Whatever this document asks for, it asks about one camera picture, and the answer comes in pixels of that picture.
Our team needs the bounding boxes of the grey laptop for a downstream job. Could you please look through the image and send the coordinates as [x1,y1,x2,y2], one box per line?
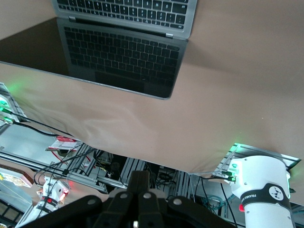
[0,0,199,101]

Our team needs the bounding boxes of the aluminium frame rail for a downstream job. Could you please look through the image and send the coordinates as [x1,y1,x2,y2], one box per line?
[0,149,110,193]

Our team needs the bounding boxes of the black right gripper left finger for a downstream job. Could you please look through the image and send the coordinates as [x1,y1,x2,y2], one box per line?
[16,171,143,228]

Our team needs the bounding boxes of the red and white box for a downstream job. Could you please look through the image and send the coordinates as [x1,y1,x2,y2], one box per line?
[45,135,84,153]

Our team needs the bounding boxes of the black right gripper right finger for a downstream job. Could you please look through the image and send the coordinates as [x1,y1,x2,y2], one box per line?
[140,171,238,228]

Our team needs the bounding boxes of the long black table cable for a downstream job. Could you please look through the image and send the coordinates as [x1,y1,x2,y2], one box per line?
[0,118,76,138]

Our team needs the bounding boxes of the teal network cable coil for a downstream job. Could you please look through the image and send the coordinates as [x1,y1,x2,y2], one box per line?
[206,194,229,210]

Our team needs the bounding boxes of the short black table cable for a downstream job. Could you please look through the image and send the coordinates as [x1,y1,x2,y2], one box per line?
[7,111,62,131]

